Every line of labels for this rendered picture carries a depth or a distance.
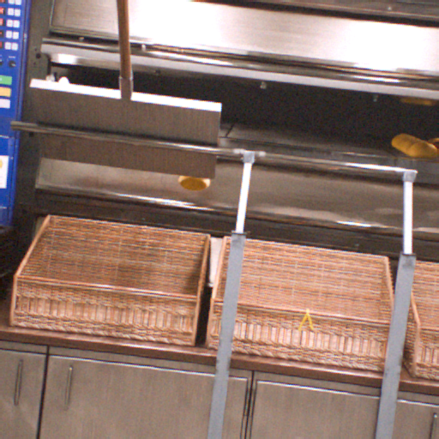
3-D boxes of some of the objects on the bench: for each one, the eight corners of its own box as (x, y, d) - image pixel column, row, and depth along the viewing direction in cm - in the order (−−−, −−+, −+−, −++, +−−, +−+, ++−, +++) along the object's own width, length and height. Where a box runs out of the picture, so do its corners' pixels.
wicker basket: (212, 314, 375) (222, 234, 371) (378, 336, 373) (389, 255, 369) (202, 349, 327) (213, 257, 323) (393, 375, 325) (406, 282, 321)
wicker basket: (37, 293, 376) (45, 213, 372) (202, 313, 375) (213, 233, 372) (5, 327, 328) (15, 234, 324) (196, 348, 327) (207, 256, 323)
